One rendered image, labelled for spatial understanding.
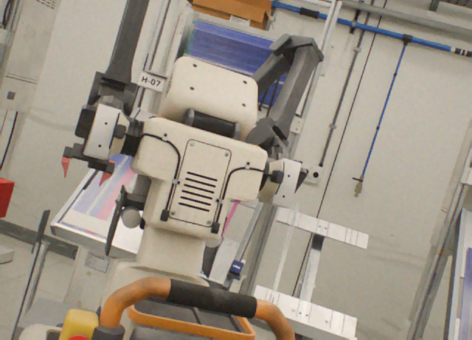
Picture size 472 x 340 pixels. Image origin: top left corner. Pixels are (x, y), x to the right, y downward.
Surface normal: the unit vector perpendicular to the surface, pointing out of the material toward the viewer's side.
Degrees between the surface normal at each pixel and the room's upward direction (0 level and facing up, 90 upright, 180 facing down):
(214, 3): 80
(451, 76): 90
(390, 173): 90
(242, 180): 82
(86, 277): 90
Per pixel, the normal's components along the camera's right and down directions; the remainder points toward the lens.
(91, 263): -0.18, 0.00
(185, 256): 0.29, 0.00
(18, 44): 0.94, 0.29
